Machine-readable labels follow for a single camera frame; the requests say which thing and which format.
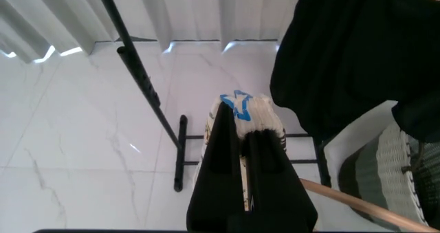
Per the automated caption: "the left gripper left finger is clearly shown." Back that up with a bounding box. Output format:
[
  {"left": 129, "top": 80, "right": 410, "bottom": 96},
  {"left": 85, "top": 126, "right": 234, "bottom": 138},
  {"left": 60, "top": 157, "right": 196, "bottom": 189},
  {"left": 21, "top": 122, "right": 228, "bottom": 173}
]
[{"left": 186, "top": 101, "right": 247, "bottom": 232}]

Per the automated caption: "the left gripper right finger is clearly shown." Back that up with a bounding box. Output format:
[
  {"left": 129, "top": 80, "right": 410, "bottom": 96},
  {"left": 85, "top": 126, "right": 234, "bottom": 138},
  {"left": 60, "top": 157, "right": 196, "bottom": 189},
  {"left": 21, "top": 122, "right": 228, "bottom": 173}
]
[{"left": 242, "top": 129, "right": 319, "bottom": 232}]

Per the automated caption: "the cream printed garment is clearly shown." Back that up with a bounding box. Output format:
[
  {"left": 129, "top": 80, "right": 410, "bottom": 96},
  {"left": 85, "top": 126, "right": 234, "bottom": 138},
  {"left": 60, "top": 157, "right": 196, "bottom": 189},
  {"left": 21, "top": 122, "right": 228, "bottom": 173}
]
[{"left": 192, "top": 90, "right": 287, "bottom": 212}]

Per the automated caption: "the black garment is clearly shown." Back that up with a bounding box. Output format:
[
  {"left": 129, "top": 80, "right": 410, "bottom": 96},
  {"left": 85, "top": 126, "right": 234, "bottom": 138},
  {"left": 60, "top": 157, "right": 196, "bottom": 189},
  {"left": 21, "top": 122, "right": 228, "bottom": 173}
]
[{"left": 269, "top": 0, "right": 440, "bottom": 143}]

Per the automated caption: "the white laundry basket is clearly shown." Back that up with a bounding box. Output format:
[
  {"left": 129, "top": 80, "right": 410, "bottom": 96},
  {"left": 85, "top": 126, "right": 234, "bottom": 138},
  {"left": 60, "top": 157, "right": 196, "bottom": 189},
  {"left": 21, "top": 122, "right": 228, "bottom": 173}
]
[{"left": 338, "top": 121, "right": 440, "bottom": 232}]

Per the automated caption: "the black clothes rack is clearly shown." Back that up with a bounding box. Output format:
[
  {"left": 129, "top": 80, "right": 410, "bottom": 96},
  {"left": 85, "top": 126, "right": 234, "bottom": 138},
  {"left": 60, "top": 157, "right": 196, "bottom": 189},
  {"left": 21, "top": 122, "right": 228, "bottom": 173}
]
[{"left": 94, "top": 0, "right": 333, "bottom": 192}]

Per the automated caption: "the white curtain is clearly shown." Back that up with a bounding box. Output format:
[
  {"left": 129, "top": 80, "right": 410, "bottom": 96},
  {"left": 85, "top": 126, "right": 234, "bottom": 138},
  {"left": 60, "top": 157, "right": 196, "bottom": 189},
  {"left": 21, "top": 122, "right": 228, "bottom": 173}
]
[{"left": 0, "top": 0, "right": 300, "bottom": 64}]

